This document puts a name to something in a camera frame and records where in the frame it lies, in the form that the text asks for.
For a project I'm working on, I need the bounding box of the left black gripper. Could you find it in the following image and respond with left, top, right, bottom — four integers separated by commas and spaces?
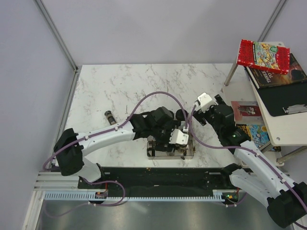
151, 121, 181, 153

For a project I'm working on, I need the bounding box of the black-cap spice bottle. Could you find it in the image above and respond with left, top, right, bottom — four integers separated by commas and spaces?
177, 145, 189, 156
104, 110, 117, 125
155, 143, 169, 152

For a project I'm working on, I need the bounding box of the clear three-slot organizer tray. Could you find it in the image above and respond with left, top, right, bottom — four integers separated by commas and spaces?
146, 111, 195, 160

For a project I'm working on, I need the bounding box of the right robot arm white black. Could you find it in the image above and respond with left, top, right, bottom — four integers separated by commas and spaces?
190, 92, 307, 229

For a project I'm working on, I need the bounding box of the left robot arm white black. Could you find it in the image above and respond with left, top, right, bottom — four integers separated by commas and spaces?
54, 106, 189, 188

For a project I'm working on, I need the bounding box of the lying black-cap spice bottle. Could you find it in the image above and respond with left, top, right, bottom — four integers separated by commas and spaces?
104, 110, 117, 125

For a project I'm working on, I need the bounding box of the dark hardcover book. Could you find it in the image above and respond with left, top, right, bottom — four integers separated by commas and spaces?
245, 53, 307, 89

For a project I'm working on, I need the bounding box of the black clipboard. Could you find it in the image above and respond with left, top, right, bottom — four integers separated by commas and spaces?
257, 83, 307, 117

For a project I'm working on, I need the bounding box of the red children's book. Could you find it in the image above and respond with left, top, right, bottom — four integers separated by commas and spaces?
236, 39, 290, 75

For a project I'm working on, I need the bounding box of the white side table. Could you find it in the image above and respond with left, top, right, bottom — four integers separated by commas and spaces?
223, 54, 307, 166

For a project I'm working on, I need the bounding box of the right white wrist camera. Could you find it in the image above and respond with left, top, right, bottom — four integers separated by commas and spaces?
194, 92, 216, 113

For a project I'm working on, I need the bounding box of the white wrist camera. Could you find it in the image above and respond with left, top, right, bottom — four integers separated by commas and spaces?
194, 92, 216, 113
169, 129, 189, 145

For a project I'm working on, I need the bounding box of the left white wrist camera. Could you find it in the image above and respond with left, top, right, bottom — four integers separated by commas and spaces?
169, 129, 189, 145

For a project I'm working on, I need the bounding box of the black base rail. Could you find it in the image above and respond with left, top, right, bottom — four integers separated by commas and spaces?
78, 163, 241, 197

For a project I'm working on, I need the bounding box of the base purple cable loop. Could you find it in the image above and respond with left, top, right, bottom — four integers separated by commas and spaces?
85, 179, 127, 207

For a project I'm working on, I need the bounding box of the white slotted cable duct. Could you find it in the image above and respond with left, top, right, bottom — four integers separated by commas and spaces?
44, 191, 226, 202

